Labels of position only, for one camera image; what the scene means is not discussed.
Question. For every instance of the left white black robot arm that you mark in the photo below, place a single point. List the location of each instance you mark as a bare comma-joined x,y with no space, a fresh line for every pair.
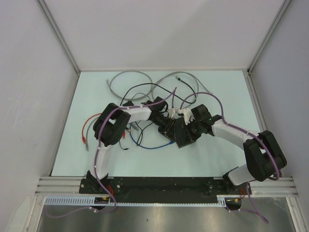
109,129

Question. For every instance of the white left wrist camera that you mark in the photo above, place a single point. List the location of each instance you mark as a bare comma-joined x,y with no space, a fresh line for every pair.
172,112

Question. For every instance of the black ethernet cable teal plug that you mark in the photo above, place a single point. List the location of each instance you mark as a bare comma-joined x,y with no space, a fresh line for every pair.
195,96

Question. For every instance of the black Mercury network switch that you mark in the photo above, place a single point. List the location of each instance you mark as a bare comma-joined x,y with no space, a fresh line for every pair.
182,134

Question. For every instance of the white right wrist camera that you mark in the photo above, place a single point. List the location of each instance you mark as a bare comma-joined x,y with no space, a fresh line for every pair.
187,114

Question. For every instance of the left aluminium corner post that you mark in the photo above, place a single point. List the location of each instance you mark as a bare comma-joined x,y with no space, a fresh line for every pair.
58,34

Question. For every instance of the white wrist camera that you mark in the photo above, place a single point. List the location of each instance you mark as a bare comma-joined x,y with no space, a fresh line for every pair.
172,112
187,114

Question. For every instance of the right aluminium corner post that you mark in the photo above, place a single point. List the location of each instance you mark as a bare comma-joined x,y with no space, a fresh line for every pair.
269,34

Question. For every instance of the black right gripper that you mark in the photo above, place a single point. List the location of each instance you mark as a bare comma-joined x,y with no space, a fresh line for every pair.
194,137

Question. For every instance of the aluminium corner post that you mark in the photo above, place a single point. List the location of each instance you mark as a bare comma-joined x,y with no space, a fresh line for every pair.
269,34
58,34

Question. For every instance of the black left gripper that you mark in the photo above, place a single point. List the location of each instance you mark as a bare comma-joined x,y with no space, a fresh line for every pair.
168,129

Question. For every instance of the aluminium front frame rail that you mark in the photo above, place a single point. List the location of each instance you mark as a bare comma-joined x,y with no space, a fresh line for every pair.
284,187

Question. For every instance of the small black adapter box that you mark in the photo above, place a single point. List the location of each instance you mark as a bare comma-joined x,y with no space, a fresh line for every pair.
128,104

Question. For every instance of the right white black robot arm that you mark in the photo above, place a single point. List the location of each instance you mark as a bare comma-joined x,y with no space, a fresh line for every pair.
263,155

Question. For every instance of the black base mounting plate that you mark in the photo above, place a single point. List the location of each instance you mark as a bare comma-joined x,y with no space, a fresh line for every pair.
168,187

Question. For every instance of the white slotted cable duct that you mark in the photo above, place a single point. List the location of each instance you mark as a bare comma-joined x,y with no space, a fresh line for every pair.
208,201

